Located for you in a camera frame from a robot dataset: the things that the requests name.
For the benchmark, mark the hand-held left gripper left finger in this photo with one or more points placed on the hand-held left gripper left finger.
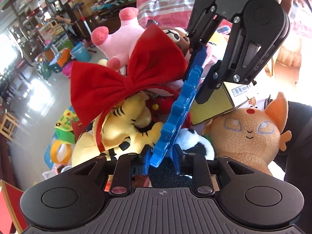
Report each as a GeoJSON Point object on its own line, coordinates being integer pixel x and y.
{"type": "Point", "coordinates": [145, 162]}

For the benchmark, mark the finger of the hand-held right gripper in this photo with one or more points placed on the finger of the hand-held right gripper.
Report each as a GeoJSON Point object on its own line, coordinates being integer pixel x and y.
{"type": "Point", "coordinates": [198, 57]}
{"type": "Point", "coordinates": [207, 92]}

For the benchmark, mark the black white panda plush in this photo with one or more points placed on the black white panda plush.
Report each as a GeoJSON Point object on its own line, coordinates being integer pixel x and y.
{"type": "Point", "coordinates": [195, 139]}

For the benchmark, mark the yellow white cardboard box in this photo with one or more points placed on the yellow white cardboard box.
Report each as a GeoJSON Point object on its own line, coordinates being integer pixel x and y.
{"type": "Point", "coordinates": [212, 107]}

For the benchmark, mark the pink striped blanket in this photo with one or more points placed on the pink striped blanket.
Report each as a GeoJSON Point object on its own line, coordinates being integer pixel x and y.
{"type": "Point", "coordinates": [165, 0]}

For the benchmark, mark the red plush toy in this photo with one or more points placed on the red plush toy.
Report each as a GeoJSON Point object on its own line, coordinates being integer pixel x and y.
{"type": "Point", "coordinates": [159, 103]}

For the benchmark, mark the storage shelf with goods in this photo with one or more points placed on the storage shelf with goods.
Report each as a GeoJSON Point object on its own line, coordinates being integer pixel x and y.
{"type": "Point", "coordinates": [29, 17]}

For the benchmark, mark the wooden chair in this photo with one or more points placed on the wooden chair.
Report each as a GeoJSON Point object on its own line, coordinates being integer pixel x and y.
{"type": "Point", "coordinates": [7, 124]}

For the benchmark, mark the blue plastic bucket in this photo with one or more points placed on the blue plastic bucket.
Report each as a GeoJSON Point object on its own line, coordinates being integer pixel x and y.
{"type": "Point", "coordinates": [80, 52]}

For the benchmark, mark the person's right forearm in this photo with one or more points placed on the person's right forearm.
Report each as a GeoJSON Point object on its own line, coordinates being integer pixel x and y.
{"type": "Point", "coordinates": [290, 2]}

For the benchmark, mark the green felt toy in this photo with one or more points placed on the green felt toy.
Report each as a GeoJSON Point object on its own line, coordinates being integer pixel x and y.
{"type": "Point", "coordinates": [65, 124]}

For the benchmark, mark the yellow tiger plush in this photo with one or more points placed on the yellow tiger plush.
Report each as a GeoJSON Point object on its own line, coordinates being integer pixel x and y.
{"type": "Point", "coordinates": [121, 126]}

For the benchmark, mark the pink pig plush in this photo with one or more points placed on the pink pig plush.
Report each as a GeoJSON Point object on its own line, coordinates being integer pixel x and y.
{"type": "Point", "coordinates": [117, 43]}

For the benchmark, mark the blue plastic gear toy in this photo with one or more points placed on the blue plastic gear toy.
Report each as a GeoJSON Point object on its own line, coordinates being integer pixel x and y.
{"type": "Point", "coordinates": [178, 109]}

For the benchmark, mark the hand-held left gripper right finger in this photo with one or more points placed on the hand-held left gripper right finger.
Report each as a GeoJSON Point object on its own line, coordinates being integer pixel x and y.
{"type": "Point", "coordinates": [176, 162]}

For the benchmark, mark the brown cardboard box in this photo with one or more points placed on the brown cardboard box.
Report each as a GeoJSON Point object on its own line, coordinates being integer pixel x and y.
{"type": "Point", "coordinates": [85, 4]}

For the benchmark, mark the red gift box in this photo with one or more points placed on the red gift box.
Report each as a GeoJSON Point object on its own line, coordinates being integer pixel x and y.
{"type": "Point", "coordinates": [9, 204]}

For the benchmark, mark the pink plastic basin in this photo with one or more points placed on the pink plastic basin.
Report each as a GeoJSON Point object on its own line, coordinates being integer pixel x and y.
{"type": "Point", "coordinates": [67, 71]}

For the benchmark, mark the brown plush with eye patch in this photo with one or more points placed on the brown plush with eye patch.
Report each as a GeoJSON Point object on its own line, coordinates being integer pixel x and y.
{"type": "Point", "coordinates": [178, 37]}

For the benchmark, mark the red bow headband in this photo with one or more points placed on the red bow headband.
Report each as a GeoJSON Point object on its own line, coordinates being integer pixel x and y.
{"type": "Point", "coordinates": [102, 87]}

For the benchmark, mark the orange cat plush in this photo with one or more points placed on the orange cat plush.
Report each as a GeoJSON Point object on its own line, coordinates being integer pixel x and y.
{"type": "Point", "coordinates": [243, 139]}

